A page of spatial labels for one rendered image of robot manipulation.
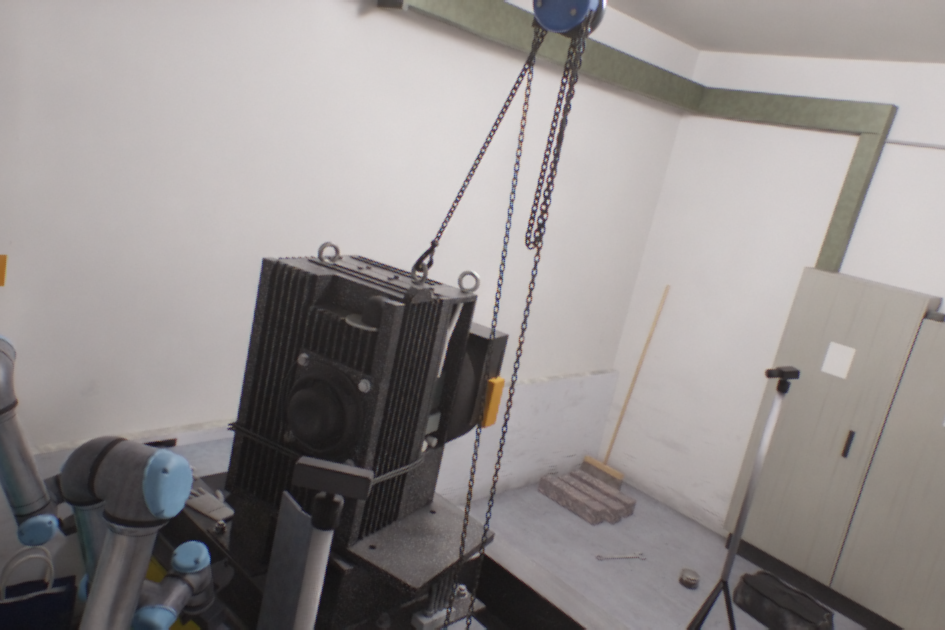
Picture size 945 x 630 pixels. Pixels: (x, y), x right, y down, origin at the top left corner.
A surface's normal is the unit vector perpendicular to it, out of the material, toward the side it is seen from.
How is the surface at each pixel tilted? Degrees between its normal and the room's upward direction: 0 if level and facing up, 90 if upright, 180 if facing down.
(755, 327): 90
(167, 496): 83
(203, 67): 90
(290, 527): 90
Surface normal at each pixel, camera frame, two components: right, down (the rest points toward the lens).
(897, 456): -0.68, 0.01
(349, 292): -0.51, 0.08
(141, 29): 0.70, 0.30
